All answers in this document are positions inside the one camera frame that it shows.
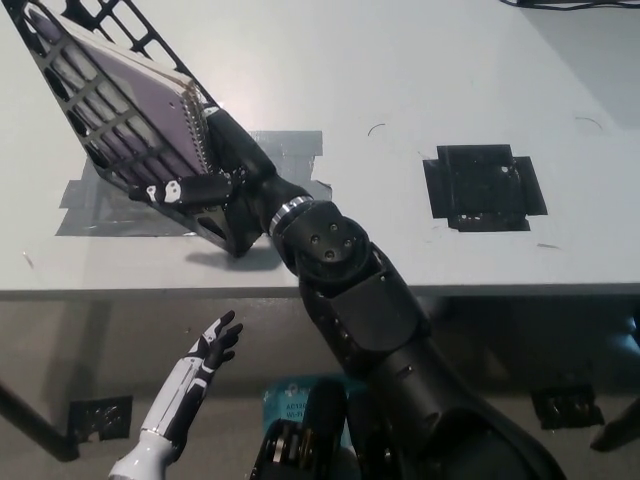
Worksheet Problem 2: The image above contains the black desk leg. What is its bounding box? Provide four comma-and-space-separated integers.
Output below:
0, 382, 81, 461
589, 389, 640, 454

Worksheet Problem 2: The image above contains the grey tape patch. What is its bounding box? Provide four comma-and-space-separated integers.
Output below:
54, 129, 335, 239

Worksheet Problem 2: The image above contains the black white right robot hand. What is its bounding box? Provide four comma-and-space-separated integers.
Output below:
127, 105, 314, 236

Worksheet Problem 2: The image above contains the large black tape patch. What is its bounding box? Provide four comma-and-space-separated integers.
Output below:
422, 143, 549, 234

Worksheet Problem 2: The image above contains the purple spiral notebook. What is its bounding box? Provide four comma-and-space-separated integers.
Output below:
22, 4, 221, 201

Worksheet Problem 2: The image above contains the black teal robot torso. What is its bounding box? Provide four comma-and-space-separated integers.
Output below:
252, 377, 364, 480

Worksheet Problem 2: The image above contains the black flat device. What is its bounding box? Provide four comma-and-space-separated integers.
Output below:
517, 0, 640, 9

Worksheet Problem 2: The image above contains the black floor tape patch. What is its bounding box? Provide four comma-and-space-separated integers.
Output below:
529, 383, 606, 431
67, 394, 135, 444

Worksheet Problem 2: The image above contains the black lattice file shelf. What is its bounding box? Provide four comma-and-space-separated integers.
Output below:
7, 0, 274, 260

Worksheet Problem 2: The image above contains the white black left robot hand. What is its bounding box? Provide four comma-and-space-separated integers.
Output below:
138, 309, 245, 451

